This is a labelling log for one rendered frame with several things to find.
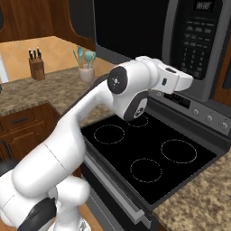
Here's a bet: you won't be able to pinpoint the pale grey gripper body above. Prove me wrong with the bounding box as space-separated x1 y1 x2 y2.
175 70 195 93

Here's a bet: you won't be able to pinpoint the grey black microwave oven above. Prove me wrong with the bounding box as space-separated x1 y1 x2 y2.
93 0 231 102

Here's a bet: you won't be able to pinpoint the dark microwave door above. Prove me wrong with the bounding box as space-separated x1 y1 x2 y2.
68 0 96 40

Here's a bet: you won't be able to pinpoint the wooden cupboard door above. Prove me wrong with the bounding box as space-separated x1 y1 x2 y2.
0 103 61 162

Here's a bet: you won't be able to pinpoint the grey oven range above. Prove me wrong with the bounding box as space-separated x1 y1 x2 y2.
80 89 231 231

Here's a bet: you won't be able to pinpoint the wooden side cupboard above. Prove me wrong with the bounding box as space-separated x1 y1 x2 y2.
210 35 231 107

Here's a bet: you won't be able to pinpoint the black glass hob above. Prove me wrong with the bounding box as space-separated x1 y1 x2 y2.
80 112 217 206

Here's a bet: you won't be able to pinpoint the white utensil pot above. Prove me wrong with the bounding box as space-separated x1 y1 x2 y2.
78 66 96 84

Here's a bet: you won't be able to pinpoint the teal spatula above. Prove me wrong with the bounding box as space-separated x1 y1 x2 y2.
83 50 95 69

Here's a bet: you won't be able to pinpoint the teal spoon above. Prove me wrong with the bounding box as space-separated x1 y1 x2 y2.
77 46 84 69

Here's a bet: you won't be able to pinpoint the thin teal utensil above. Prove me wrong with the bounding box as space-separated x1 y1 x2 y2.
72 50 80 69

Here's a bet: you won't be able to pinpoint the wooden knife block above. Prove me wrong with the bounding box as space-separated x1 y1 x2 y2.
28 57 46 81

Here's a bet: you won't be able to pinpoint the wooden drawer front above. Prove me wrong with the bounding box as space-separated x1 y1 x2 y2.
0 107 38 133

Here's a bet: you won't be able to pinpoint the white appliance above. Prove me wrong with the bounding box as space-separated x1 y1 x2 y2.
0 53 10 84

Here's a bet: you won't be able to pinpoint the grey oven door handle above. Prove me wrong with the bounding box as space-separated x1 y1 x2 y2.
85 149 146 224

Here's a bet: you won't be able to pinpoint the wooden wall cupboards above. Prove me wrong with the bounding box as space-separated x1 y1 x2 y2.
0 0 96 51

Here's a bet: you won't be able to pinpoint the dark drawer handle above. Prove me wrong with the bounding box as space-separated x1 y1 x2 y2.
11 117 30 125

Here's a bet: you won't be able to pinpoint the dark cupboard door handle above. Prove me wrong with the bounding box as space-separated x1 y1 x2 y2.
2 140 12 160

